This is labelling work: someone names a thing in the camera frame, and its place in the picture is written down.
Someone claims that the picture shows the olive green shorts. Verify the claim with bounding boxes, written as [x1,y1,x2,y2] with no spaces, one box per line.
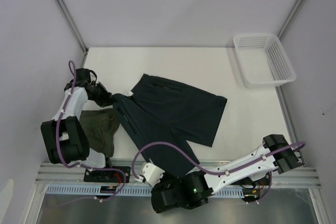
[79,108,120,157]

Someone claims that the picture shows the dark teal shorts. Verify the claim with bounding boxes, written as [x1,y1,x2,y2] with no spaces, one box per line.
[112,74,227,177]

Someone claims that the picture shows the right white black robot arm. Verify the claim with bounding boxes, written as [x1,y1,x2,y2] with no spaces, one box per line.
[151,134,305,214]

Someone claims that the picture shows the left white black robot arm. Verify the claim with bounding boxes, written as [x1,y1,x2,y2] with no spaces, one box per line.
[40,68,120,182]

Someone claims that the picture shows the white perforated plastic basket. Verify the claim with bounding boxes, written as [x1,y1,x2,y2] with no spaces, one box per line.
[233,33,297,88]

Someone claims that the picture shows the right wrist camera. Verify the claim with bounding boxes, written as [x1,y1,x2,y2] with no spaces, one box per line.
[135,163,165,187]

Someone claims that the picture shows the slotted grey cable duct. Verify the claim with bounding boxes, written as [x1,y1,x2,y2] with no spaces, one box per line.
[46,184,244,198]

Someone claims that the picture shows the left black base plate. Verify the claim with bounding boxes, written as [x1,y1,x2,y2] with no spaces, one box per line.
[83,166,131,183]

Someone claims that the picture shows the left aluminium frame post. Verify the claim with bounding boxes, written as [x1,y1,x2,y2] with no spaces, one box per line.
[55,0,88,54]

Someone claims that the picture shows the aluminium frame post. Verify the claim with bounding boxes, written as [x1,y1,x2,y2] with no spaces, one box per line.
[277,0,306,41]
[55,0,88,54]

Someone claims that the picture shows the aluminium mounting rail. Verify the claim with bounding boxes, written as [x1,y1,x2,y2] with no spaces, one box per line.
[35,158,322,189]

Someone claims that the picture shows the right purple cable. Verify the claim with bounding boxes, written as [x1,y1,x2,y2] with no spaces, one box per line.
[131,141,307,205]

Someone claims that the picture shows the right aluminium frame post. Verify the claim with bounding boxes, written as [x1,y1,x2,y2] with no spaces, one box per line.
[277,0,306,41]

